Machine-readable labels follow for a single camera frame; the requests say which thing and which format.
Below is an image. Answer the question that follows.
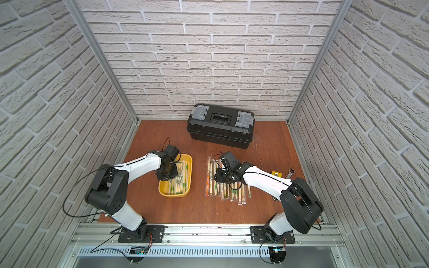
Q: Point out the metal wrench yellow handle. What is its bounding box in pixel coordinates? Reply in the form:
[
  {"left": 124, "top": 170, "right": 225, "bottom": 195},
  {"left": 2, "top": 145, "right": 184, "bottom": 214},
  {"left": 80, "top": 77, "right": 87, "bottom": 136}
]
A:
[{"left": 286, "top": 169, "right": 295, "bottom": 179}]

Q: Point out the black plastic toolbox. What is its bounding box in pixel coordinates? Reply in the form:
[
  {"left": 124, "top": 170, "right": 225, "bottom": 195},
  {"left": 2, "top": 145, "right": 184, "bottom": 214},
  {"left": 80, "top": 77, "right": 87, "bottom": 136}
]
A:
[{"left": 187, "top": 103, "right": 255, "bottom": 149}]

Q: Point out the aluminium frame post right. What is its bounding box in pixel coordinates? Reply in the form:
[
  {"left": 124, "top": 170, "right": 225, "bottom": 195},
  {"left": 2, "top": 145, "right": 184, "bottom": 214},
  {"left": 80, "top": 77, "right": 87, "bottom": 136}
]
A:
[{"left": 287, "top": 0, "right": 353, "bottom": 126}]

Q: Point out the green panda chopsticks pair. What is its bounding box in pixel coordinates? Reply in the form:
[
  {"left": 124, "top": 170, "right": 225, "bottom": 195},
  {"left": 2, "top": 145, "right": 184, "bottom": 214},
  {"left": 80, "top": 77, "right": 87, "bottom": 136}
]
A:
[{"left": 247, "top": 185, "right": 252, "bottom": 199}]

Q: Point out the yellow plastic storage box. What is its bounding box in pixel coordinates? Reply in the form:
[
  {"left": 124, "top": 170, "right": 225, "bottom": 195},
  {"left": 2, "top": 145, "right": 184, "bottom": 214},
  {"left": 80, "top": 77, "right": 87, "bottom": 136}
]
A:
[{"left": 158, "top": 154, "right": 193, "bottom": 198}]

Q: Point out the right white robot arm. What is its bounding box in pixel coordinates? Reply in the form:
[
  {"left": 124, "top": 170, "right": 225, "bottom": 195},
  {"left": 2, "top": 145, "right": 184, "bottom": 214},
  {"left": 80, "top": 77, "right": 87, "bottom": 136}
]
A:
[{"left": 214, "top": 162, "right": 324, "bottom": 240}]

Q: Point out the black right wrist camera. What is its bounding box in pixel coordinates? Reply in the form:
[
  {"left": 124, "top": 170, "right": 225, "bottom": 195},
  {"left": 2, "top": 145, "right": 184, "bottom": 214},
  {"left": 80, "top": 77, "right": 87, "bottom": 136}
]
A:
[{"left": 220, "top": 151, "right": 241, "bottom": 170}]

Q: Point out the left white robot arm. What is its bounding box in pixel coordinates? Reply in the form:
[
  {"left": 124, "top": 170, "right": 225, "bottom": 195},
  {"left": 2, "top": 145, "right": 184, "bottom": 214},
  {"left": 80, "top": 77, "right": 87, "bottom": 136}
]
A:
[{"left": 84, "top": 148, "right": 179, "bottom": 236}]

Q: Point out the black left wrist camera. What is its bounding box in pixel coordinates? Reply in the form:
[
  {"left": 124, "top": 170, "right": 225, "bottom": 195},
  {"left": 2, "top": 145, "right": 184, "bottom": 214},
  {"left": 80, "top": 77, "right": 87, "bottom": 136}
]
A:
[{"left": 163, "top": 145, "right": 181, "bottom": 161}]

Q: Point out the yellow tape measure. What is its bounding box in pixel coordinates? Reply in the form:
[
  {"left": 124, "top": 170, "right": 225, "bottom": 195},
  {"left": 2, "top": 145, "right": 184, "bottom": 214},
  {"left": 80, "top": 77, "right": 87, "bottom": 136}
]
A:
[{"left": 271, "top": 171, "right": 282, "bottom": 178}]

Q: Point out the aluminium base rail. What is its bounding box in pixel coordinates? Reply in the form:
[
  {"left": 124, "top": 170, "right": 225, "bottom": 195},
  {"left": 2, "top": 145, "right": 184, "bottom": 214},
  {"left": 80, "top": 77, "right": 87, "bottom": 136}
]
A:
[{"left": 59, "top": 223, "right": 352, "bottom": 268}]

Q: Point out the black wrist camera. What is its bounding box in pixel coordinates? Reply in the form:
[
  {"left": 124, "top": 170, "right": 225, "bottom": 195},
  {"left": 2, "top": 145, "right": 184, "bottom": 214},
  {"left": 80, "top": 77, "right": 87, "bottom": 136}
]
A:
[
  {"left": 220, "top": 151, "right": 241, "bottom": 170},
  {"left": 163, "top": 145, "right": 181, "bottom": 161}
]

